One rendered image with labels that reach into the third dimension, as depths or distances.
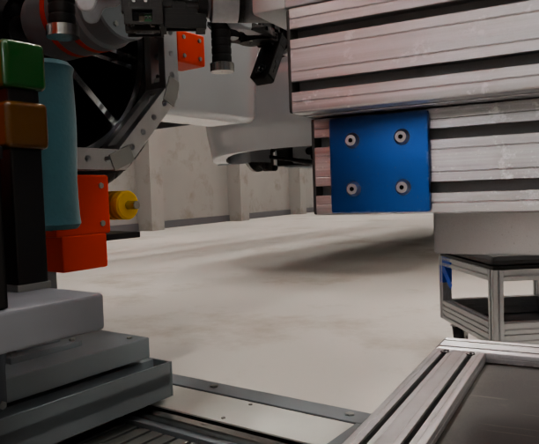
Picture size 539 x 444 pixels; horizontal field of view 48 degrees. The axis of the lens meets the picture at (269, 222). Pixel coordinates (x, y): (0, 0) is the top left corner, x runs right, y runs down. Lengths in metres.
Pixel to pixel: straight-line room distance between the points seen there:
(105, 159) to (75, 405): 0.46
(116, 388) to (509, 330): 1.03
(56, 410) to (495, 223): 0.85
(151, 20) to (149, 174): 8.59
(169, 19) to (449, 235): 0.49
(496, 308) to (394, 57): 1.29
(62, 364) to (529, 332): 1.18
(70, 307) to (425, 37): 0.34
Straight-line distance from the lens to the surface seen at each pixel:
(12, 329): 0.47
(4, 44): 0.56
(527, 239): 0.62
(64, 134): 0.99
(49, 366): 1.22
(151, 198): 9.45
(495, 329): 1.75
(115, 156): 1.22
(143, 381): 1.33
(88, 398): 1.24
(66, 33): 0.90
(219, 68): 1.13
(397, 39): 0.51
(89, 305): 0.51
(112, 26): 1.07
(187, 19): 0.90
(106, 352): 1.29
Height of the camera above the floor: 0.53
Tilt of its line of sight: 3 degrees down
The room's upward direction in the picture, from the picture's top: 2 degrees counter-clockwise
